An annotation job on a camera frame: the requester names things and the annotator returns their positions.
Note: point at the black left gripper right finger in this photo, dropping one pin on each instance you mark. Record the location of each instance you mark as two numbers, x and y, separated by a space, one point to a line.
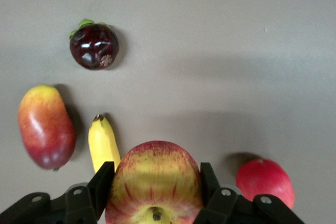
231 211

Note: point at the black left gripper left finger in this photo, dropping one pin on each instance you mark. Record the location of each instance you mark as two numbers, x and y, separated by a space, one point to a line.
65 208

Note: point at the yellow banana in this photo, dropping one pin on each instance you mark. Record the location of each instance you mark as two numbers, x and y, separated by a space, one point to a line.
101 145

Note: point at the red yellow striped apple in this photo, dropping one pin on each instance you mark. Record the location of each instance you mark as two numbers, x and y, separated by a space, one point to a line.
155 182

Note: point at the red pomegranate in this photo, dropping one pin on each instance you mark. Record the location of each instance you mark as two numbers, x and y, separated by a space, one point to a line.
262 179

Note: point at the red yellow mango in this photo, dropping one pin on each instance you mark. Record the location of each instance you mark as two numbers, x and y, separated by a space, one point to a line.
44 129

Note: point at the brown table cover sheet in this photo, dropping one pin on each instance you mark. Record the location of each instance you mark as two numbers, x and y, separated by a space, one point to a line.
210 51

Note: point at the dark purple mangosteen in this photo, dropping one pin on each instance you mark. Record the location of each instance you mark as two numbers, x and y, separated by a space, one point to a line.
94 48

